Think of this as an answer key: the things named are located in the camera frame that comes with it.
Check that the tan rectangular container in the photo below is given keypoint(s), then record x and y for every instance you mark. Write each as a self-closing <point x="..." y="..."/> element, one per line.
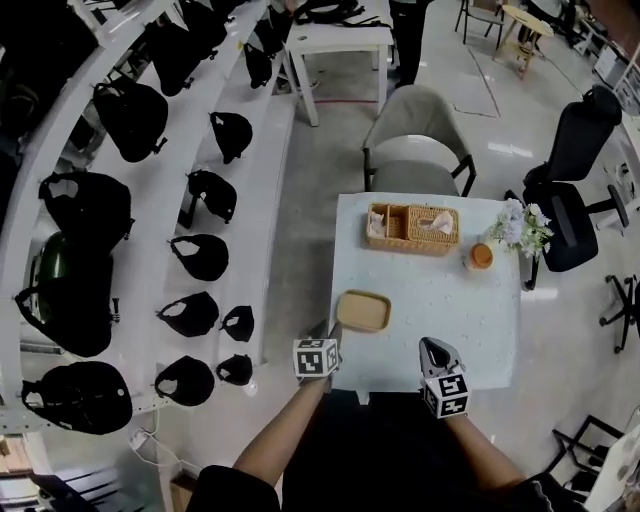
<point x="363" y="311"/>

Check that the dark metal chair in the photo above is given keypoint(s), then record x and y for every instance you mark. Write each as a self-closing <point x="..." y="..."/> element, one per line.
<point x="480" y="17"/>

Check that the white flower bouquet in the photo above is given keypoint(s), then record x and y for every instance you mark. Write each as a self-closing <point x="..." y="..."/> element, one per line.
<point x="520" y="225"/>

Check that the black chair base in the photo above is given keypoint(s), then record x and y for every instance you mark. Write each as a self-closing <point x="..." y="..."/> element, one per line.
<point x="622" y="310"/>

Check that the grey upholstered armchair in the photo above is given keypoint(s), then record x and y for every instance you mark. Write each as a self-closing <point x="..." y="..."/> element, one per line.
<point x="417" y="172"/>

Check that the black office chair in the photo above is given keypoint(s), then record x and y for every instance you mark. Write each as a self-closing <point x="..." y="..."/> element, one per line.
<point x="575" y="220"/>

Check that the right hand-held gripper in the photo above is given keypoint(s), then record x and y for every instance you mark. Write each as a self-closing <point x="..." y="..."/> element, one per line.
<point x="447" y="392"/>

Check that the person's black clothing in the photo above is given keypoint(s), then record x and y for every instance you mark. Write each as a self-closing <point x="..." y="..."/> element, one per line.
<point x="380" y="450"/>

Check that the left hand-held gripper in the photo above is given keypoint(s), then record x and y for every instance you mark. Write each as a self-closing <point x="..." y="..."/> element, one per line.
<point x="315" y="360"/>

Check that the wicker organizer basket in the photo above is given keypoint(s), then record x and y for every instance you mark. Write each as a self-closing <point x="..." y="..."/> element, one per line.
<point x="400" y="241"/>

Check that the orange lidded cup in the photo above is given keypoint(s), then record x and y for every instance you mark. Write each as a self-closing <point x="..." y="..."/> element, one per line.
<point x="481" y="256"/>

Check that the person's left forearm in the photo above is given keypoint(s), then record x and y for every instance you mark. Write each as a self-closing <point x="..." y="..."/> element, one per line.
<point x="285" y="430"/>

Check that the white table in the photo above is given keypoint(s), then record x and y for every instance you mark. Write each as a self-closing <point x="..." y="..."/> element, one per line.
<point x="440" y="310"/>

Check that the black metal frame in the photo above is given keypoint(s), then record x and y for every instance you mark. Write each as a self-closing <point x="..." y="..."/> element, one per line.
<point x="585" y="445"/>

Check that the round wooden table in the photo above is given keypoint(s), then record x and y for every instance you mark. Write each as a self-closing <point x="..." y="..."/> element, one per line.
<point x="525" y="22"/>

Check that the white tissue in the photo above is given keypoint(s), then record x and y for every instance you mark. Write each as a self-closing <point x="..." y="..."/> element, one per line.
<point x="442" y="220"/>

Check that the white shelving rack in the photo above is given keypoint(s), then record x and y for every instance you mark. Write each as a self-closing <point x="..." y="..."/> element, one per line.
<point x="165" y="200"/>

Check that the white side desk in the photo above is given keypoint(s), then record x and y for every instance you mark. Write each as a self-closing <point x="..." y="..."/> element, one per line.
<point x="340" y="37"/>

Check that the rows of black bags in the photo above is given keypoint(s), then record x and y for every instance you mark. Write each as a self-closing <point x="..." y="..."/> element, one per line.
<point x="90" y="210"/>

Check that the green helmet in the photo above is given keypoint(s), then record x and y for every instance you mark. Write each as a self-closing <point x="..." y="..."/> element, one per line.
<point x="56" y="257"/>

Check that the person's right forearm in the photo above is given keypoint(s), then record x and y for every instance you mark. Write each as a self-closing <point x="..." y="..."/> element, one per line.
<point x="480" y="450"/>

